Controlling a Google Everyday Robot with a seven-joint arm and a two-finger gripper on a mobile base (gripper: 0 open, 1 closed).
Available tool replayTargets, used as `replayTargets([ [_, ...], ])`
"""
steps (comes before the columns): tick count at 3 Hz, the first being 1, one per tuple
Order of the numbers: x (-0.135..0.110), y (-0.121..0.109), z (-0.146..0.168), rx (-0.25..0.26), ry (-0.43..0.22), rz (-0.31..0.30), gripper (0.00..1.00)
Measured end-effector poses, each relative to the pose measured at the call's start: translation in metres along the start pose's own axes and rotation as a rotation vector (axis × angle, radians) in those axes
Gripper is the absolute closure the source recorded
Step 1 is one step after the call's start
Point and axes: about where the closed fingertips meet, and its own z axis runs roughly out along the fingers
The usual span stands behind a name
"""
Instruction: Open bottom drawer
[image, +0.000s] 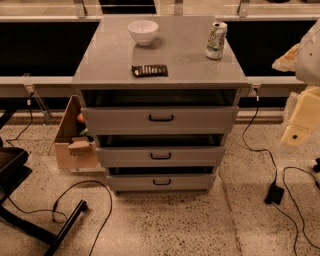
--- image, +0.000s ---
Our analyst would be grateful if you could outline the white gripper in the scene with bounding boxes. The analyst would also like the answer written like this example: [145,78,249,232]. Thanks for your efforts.
[281,86,320,148]

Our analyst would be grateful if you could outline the black cable far right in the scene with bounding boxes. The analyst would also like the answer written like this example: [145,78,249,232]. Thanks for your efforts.
[271,166,320,256]

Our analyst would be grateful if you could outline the black chair base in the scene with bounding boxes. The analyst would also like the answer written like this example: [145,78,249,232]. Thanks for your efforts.
[0,109,89,256]

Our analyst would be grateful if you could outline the grey bottom drawer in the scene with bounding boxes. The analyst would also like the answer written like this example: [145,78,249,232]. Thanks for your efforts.
[107,174,216,192]

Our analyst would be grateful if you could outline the black power adapter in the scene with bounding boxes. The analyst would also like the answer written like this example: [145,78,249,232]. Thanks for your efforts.
[264,182,284,205]

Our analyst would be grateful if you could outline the grey drawer cabinet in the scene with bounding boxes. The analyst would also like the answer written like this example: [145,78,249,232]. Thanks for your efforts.
[71,15,250,196]

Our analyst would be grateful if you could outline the black floor cable left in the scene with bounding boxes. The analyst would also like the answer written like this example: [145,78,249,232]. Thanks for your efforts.
[7,180,114,256]

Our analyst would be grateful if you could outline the black cable left wall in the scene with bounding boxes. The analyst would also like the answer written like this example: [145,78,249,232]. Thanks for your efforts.
[5,92,36,148]

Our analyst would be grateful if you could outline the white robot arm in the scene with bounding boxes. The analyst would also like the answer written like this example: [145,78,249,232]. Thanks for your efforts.
[272,20,320,148]

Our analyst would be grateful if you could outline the green white soda can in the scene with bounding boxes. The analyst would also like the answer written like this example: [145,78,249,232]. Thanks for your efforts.
[206,22,228,60]

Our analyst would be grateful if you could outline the grey middle drawer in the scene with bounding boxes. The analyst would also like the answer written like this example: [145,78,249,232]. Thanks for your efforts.
[96,146,225,168]

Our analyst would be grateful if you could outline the grey drawer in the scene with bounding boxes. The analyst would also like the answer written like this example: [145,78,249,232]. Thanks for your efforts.
[81,107,238,135]
[107,174,216,192]
[96,146,225,168]

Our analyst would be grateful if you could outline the white ceramic bowl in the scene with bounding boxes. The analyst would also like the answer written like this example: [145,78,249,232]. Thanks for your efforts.
[128,20,159,46]

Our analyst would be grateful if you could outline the grey top drawer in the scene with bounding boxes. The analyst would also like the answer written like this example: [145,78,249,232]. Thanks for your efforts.
[81,107,238,135]

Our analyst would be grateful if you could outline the brown cardboard box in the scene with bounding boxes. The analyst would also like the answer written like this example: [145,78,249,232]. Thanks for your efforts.
[54,95,99,171]

